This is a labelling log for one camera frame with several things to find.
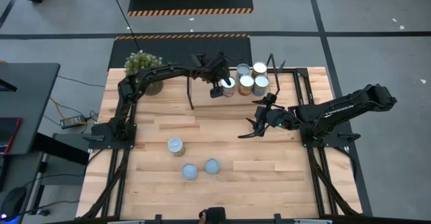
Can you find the black computer mouse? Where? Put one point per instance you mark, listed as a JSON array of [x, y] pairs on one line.
[[12, 200]]

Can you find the dark grey desk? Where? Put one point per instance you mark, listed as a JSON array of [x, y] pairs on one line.
[[30, 106]]

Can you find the green oranges can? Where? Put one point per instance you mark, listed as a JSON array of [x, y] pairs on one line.
[[176, 146]]

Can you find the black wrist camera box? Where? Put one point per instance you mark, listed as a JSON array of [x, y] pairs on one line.
[[270, 99], [215, 92]]

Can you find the black table-level camera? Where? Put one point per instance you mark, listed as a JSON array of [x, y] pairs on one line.
[[215, 214]]

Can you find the orange pineapple can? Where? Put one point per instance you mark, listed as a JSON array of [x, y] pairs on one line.
[[259, 68]]

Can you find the peaches can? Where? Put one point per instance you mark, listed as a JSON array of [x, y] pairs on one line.
[[229, 91]]

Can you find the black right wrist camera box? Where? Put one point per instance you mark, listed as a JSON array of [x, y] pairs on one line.
[[270, 99]]

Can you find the red edged dark tablet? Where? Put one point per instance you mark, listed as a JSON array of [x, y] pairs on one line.
[[8, 133]]

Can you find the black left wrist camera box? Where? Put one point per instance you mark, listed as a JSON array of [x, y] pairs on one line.
[[215, 92]]

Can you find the white vegetables can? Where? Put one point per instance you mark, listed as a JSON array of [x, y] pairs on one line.
[[243, 70]]

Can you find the short teal fish can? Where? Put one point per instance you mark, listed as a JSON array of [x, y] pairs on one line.
[[212, 166]]

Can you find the black power adapter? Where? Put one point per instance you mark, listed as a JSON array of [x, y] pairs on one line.
[[72, 121]]

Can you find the corn can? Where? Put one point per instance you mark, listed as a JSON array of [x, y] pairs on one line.
[[246, 84]]

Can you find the blue cherries can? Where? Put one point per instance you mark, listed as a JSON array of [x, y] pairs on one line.
[[261, 84]]

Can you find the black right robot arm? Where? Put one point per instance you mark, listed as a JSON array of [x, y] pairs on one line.
[[336, 111]]

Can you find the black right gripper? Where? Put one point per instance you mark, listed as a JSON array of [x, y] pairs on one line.
[[274, 119]]

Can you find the black aluminium rig frame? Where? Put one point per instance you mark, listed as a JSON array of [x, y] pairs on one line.
[[104, 142]]

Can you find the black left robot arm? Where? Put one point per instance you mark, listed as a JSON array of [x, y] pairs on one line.
[[168, 71]]

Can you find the green smiley face can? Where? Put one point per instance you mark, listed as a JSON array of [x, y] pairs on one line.
[[189, 171]]

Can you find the potted plant striped pot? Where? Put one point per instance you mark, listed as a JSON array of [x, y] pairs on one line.
[[141, 62]]

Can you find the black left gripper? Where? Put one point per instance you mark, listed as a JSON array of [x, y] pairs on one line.
[[218, 68]]

